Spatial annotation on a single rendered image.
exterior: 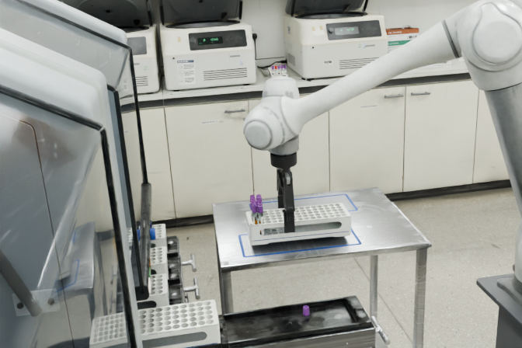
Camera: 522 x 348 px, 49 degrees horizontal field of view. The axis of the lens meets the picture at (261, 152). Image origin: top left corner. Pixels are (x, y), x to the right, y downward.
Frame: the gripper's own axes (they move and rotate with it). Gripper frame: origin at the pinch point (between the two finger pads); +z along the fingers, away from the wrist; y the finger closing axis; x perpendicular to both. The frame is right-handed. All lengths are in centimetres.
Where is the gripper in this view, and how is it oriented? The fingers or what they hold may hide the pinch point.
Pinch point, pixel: (286, 217)
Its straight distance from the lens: 168.6
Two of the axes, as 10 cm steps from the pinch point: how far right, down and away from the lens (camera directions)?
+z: 0.5, 9.5, 3.1
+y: -1.3, -3.0, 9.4
